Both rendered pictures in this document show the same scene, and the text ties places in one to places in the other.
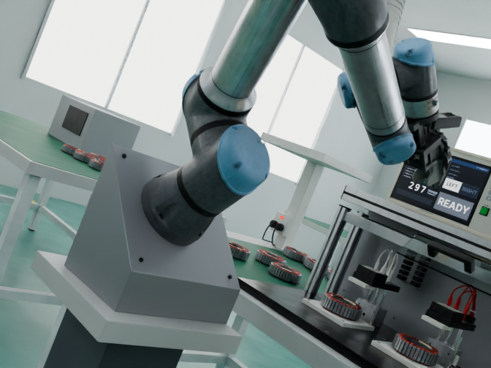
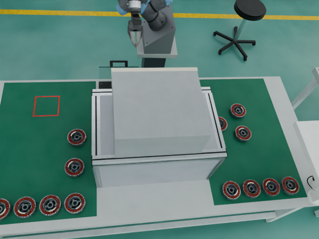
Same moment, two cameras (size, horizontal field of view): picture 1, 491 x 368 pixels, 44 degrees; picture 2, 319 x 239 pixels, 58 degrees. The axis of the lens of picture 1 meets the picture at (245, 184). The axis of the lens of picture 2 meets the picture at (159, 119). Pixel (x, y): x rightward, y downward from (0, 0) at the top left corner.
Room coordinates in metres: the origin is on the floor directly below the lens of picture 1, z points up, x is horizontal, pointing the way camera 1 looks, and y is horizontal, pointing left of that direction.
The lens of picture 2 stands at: (2.14, -1.38, 2.42)
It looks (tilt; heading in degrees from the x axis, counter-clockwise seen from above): 59 degrees down; 116
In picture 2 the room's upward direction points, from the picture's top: 13 degrees clockwise
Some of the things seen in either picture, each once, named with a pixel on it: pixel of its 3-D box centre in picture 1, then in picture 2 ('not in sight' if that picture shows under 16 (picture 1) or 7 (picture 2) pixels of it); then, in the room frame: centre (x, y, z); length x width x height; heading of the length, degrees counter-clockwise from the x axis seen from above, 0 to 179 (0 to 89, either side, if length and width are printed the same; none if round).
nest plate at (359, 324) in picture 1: (337, 314); not in sight; (1.65, -0.37, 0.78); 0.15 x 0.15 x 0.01; 44
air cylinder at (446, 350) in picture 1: (441, 353); not in sight; (1.58, -0.64, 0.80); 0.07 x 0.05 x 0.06; 44
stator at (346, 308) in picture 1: (341, 306); not in sight; (1.65, -0.37, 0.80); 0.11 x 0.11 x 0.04
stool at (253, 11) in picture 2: not in sight; (243, 26); (1.54, 1.40, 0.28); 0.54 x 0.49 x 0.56; 134
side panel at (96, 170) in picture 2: not in sight; (97, 154); (1.61, -0.97, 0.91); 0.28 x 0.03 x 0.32; 134
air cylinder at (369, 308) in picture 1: (369, 312); not in sight; (1.75, -0.47, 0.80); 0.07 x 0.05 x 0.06; 44
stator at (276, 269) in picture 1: (285, 272); (219, 124); (2.03, -0.23, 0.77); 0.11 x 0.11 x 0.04
